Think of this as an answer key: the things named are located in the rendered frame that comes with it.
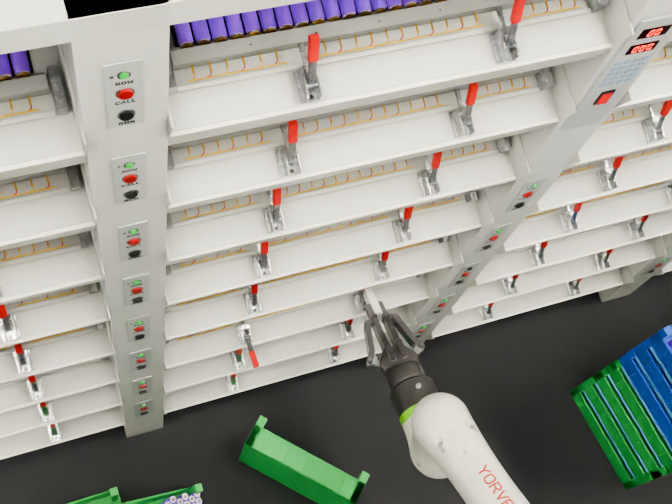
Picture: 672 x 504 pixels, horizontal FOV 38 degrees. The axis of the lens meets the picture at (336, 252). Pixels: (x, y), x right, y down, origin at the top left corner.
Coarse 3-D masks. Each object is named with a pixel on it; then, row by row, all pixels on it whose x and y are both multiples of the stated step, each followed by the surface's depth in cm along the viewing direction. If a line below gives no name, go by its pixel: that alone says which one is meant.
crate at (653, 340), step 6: (660, 330) 223; (666, 330) 222; (654, 336) 226; (660, 336) 224; (666, 336) 222; (654, 342) 227; (660, 342) 225; (666, 342) 223; (654, 348) 228; (660, 348) 225; (666, 348) 223; (660, 354) 226; (666, 354) 224; (660, 360) 227; (666, 360) 225; (666, 366) 226
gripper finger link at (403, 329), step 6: (396, 318) 202; (396, 324) 204; (402, 324) 202; (402, 330) 202; (408, 330) 201; (408, 336) 200; (414, 336) 200; (408, 342) 201; (414, 342) 199; (420, 342) 199
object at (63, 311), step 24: (72, 288) 162; (96, 288) 161; (0, 312) 153; (24, 312) 160; (48, 312) 161; (72, 312) 162; (96, 312) 163; (0, 336) 159; (24, 336) 160; (48, 336) 165
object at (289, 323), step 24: (384, 288) 215; (408, 288) 216; (432, 288) 214; (288, 312) 209; (312, 312) 210; (336, 312) 212; (216, 336) 205; (264, 336) 207; (168, 360) 202; (192, 360) 203
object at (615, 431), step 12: (588, 384) 261; (588, 396) 264; (600, 396) 259; (600, 408) 260; (612, 420) 257; (612, 432) 259; (624, 444) 256; (624, 456) 258; (636, 456) 259; (636, 468) 255; (648, 480) 252
